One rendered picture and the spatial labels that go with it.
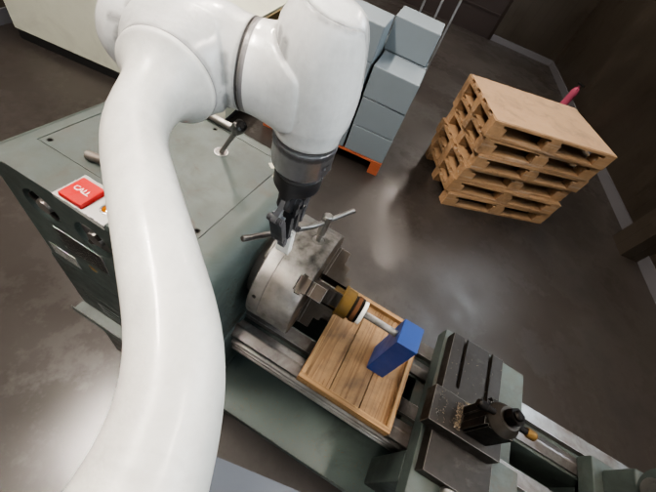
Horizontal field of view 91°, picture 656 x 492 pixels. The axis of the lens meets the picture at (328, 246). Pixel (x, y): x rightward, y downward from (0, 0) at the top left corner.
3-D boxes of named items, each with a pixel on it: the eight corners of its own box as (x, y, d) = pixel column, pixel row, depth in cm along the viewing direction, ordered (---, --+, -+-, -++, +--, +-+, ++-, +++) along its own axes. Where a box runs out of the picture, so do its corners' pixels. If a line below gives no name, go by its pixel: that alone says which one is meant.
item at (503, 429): (484, 428, 75) (493, 426, 73) (488, 395, 80) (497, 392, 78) (515, 446, 74) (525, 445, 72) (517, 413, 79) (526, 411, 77)
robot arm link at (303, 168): (350, 132, 45) (340, 164, 50) (296, 102, 46) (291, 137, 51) (319, 166, 40) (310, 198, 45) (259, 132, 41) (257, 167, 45)
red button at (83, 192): (60, 197, 66) (56, 190, 65) (86, 183, 70) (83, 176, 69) (82, 212, 66) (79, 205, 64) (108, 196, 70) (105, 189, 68)
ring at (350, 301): (328, 298, 83) (358, 317, 83) (343, 273, 89) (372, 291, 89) (319, 313, 91) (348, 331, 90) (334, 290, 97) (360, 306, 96)
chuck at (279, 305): (248, 335, 91) (268, 268, 69) (301, 266, 113) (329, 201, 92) (275, 351, 90) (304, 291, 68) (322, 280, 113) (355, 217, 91)
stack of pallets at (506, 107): (512, 172, 390) (575, 105, 322) (541, 225, 338) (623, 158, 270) (420, 149, 363) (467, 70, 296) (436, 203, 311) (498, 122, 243)
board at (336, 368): (295, 379, 94) (298, 375, 91) (345, 291, 118) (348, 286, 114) (384, 436, 92) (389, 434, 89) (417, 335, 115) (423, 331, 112)
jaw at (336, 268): (313, 266, 90) (333, 237, 96) (310, 273, 94) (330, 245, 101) (347, 287, 89) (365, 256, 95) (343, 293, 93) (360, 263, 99)
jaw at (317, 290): (300, 287, 88) (292, 290, 76) (309, 271, 88) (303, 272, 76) (335, 308, 87) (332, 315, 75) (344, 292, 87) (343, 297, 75)
